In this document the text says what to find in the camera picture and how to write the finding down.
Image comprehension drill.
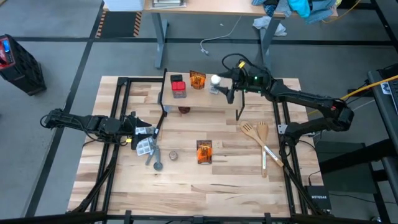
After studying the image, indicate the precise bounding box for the wooden desk with grey legs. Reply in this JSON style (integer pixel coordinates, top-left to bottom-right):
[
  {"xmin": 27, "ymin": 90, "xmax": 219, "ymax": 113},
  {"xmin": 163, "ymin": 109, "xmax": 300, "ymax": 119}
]
[{"xmin": 102, "ymin": 0, "xmax": 339, "ymax": 76}]

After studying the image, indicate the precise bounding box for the teal cloth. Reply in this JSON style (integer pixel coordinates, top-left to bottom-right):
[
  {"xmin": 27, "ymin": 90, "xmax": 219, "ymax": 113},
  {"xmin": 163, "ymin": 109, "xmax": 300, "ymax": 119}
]
[{"xmin": 287, "ymin": 0, "xmax": 312, "ymax": 19}]

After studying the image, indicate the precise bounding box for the grey measuring spoon set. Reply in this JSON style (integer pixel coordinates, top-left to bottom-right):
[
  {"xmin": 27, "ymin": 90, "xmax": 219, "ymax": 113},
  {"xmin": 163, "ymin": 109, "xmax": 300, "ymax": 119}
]
[{"xmin": 144, "ymin": 136, "xmax": 164, "ymax": 172}]

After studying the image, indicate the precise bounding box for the white-lid seasoning jar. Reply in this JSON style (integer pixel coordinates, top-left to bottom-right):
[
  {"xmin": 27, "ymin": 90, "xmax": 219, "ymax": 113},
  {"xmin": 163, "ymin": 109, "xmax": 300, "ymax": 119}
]
[{"xmin": 208, "ymin": 74, "xmax": 223, "ymax": 95}]

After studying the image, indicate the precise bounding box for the orange taco seasoning packet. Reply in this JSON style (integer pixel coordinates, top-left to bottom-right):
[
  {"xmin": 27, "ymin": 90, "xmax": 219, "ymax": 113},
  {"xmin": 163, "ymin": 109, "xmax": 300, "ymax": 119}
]
[
  {"xmin": 196, "ymin": 139, "xmax": 213, "ymax": 166},
  {"xmin": 189, "ymin": 70, "xmax": 207, "ymax": 91}
]

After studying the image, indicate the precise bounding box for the black equipment stand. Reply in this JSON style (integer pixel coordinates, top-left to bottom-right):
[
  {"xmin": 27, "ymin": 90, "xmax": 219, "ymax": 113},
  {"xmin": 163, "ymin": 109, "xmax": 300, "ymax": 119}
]
[{"xmin": 317, "ymin": 138, "xmax": 398, "ymax": 195}]

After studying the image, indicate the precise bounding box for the black Netgear switch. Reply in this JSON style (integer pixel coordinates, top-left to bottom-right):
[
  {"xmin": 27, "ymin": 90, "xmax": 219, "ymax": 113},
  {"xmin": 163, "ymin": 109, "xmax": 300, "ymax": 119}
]
[{"xmin": 303, "ymin": 185, "xmax": 333, "ymax": 211}]

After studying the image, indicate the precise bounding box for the wooden spork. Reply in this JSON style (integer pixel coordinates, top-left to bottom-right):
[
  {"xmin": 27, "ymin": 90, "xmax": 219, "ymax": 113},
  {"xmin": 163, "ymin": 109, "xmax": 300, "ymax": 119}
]
[{"xmin": 256, "ymin": 121, "xmax": 271, "ymax": 179}]

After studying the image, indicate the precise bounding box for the black aluminium table frame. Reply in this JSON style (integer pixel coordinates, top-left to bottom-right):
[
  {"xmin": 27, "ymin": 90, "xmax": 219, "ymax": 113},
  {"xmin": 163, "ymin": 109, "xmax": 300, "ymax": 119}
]
[{"xmin": 67, "ymin": 76, "xmax": 332, "ymax": 224}]

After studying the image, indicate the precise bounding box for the blue cloth pile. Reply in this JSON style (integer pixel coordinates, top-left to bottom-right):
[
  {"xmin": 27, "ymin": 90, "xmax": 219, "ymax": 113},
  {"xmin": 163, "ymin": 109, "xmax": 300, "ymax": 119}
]
[{"xmin": 251, "ymin": 0, "xmax": 338, "ymax": 26}]

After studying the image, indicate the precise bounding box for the white floor cable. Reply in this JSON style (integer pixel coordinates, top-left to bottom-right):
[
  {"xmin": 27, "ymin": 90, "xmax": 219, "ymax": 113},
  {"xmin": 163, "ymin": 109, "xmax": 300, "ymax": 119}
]
[{"xmin": 200, "ymin": 15, "xmax": 243, "ymax": 57}]

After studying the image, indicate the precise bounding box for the black-handled grey spatula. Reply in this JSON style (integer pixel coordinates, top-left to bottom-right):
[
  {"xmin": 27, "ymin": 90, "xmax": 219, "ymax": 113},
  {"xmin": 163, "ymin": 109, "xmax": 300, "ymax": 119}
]
[{"xmin": 151, "ymin": 104, "xmax": 172, "ymax": 140}]

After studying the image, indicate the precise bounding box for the red-lid smoked paprika tin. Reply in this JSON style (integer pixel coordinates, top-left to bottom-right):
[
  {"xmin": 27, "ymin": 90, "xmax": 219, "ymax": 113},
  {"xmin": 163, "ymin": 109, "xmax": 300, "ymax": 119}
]
[{"xmin": 171, "ymin": 80, "xmax": 188, "ymax": 100}]

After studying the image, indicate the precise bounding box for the black hazard-striped mat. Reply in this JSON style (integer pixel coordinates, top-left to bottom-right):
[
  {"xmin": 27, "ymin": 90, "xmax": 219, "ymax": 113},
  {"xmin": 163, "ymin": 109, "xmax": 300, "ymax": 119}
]
[{"xmin": 95, "ymin": 11, "xmax": 144, "ymax": 39}]

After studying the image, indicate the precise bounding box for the white cloth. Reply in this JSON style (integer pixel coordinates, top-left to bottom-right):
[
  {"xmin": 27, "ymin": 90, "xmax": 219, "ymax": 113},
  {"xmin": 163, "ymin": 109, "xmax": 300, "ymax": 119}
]
[{"xmin": 252, "ymin": 16, "xmax": 288, "ymax": 37}]

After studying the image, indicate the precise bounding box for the white ice cube tray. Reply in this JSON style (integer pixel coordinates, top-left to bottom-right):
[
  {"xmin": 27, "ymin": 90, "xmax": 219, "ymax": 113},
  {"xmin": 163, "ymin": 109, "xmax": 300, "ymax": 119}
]
[{"xmin": 135, "ymin": 126, "xmax": 154, "ymax": 157}]

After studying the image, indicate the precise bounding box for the yellow cable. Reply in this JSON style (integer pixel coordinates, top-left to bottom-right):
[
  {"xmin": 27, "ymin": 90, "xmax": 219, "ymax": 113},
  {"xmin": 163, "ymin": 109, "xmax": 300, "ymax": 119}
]
[
  {"xmin": 307, "ymin": 73, "xmax": 398, "ymax": 117},
  {"xmin": 321, "ymin": 0, "xmax": 363, "ymax": 25}
]

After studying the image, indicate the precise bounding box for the wooden slotted spatula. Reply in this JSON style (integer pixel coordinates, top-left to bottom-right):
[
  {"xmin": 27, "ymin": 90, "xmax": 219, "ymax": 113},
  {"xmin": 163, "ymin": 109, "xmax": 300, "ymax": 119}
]
[{"xmin": 239, "ymin": 120, "xmax": 285, "ymax": 169}]

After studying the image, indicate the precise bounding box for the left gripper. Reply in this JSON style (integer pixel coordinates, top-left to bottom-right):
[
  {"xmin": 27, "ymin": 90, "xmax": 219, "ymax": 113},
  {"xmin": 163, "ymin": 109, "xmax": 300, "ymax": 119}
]
[{"xmin": 121, "ymin": 111, "xmax": 153, "ymax": 151}]

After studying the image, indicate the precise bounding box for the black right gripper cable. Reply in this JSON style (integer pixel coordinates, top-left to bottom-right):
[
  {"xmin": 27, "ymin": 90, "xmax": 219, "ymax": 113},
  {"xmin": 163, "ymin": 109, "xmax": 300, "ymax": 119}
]
[{"xmin": 221, "ymin": 52, "xmax": 259, "ymax": 73}]

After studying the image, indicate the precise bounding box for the black side desk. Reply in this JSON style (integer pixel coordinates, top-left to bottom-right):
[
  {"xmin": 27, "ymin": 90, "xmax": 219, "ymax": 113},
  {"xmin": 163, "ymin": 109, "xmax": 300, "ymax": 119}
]
[{"xmin": 366, "ymin": 62, "xmax": 398, "ymax": 206}]

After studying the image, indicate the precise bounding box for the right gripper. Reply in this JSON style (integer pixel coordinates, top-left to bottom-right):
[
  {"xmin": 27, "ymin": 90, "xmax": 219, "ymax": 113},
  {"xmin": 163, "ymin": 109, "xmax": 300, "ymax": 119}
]
[{"xmin": 216, "ymin": 65, "xmax": 276, "ymax": 105}]

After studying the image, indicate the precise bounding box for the red and black case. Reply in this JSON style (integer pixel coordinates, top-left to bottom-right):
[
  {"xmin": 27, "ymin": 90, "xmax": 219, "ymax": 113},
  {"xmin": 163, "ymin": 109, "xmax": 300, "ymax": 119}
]
[{"xmin": 0, "ymin": 33, "xmax": 48, "ymax": 96}]

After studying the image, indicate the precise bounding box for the wooden shelf with black frame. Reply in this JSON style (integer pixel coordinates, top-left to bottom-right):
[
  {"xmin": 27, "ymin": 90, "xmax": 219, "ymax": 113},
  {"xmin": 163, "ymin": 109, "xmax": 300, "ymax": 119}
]
[{"xmin": 157, "ymin": 68, "xmax": 246, "ymax": 122}]

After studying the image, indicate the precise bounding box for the white cabinet box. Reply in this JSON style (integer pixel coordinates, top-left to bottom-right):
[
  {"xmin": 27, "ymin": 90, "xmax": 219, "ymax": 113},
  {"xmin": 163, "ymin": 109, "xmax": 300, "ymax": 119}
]
[{"xmin": 102, "ymin": 0, "xmax": 146, "ymax": 13}]

